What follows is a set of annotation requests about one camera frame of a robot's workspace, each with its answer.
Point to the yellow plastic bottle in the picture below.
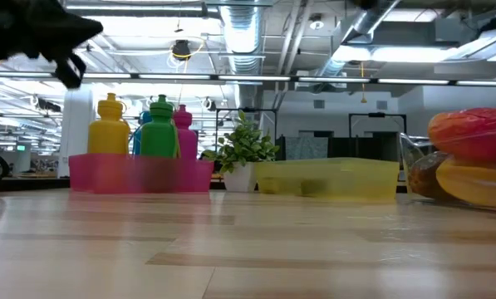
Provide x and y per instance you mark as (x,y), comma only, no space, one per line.
(108,133)

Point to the green plant in white pot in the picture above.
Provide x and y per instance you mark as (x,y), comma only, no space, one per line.
(243,149)

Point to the blue plastic bottle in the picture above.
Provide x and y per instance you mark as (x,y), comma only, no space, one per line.
(136,137)

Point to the ribbed silver ventilation duct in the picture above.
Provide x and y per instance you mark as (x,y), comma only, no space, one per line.
(242,33)

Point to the clear plastic bin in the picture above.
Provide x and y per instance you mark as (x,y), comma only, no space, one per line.
(411,145)

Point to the smooth silver ventilation duct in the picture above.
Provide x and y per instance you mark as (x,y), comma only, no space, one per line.
(368,16)

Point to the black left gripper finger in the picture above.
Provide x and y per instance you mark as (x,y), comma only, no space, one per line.
(73,29)

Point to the black ceiling device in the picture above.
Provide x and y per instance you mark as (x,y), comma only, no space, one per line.
(181,50)

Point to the long ceiling light strip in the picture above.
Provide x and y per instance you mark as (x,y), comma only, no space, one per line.
(251,78)

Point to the dark red fruit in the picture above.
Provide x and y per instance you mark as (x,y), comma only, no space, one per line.
(426,178)

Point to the yellow translucent plastic bin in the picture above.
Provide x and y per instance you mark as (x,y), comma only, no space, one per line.
(335,178)

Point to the pink plastic bottle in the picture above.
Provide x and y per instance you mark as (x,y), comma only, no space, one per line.
(187,137)

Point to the green plastic bottle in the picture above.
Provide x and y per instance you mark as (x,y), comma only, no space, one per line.
(159,137)

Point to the red yellow mango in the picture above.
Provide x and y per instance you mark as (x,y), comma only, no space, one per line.
(472,133)

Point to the orange mango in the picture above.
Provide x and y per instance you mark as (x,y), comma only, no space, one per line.
(476,184)

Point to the pink plastic bin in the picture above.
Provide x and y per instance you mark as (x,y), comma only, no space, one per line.
(127,174)

